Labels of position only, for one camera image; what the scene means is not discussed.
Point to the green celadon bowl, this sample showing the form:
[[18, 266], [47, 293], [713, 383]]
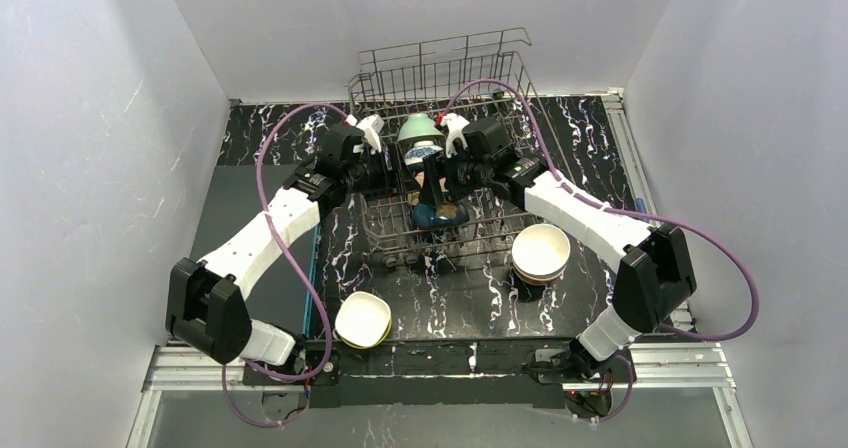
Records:
[[418, 126]]

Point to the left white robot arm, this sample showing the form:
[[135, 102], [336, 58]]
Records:
[[206, 306]]

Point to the cream white round bowl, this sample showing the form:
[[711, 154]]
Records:
[[413, 197]]

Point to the grey wire dish rack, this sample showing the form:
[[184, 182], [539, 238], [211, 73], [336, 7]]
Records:
[[487, 75]]

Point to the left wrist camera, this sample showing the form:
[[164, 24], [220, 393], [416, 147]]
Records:
[[371, 127]]

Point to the white square bowl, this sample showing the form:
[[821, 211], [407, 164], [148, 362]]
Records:
[[362, 318]]

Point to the yellow rimmed bowl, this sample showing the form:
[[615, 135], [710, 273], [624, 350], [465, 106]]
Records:
[[373, 344]]

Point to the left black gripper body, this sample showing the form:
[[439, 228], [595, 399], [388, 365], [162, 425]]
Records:
[[392, 174]]

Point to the grey mat blue edge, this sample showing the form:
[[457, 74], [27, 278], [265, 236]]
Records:
[[263, 234]]

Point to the orange striped bowl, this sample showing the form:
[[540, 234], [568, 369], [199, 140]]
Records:
[[540, 253]]

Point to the blue floral bowl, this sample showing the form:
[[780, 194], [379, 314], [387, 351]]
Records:
[[414, 156]]

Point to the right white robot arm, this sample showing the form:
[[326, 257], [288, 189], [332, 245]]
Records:
[[654, 272]]

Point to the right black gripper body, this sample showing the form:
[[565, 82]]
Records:
[[448, 173]]

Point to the tan interior dark bowl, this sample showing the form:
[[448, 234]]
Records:
[[427, 217]]

